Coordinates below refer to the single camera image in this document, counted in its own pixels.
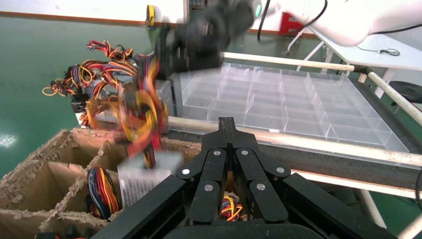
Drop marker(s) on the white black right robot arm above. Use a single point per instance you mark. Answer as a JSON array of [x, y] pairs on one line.
[[346, 23]]

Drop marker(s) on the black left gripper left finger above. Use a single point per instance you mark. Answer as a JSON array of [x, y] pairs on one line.
[[204, 184]]

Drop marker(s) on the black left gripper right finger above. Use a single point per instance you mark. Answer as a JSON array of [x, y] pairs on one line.
[[263, 198]]

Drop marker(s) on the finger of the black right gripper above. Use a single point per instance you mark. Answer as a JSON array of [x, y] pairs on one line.
[[166, 52], [201, 57]]

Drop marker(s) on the red cabinet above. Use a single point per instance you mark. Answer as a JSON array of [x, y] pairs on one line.
[[290, 26]]

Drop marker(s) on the white conveyor side beam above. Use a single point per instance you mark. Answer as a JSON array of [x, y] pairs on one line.
[[362, 184]]

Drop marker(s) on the brown divided cardboard box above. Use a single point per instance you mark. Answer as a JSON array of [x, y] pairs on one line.
[[29, 184]]

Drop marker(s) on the clear plastic divided tray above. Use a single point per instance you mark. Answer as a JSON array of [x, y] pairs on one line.
[[296, 105]]

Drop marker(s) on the white side table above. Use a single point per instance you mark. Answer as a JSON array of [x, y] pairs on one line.
[[395, 61]]

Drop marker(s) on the white conveyor support post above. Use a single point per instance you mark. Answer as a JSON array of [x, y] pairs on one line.
[[412, 229], [371, 207]]

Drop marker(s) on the black round stool seat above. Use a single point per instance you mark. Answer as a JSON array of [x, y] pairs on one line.
[[407, 90]]

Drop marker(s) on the white pipe rail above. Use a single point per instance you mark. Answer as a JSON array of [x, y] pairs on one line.
[[395, 97], [296, 140], [296, 62]]

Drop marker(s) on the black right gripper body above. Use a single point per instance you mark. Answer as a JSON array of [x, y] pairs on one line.
[[224, 23]]

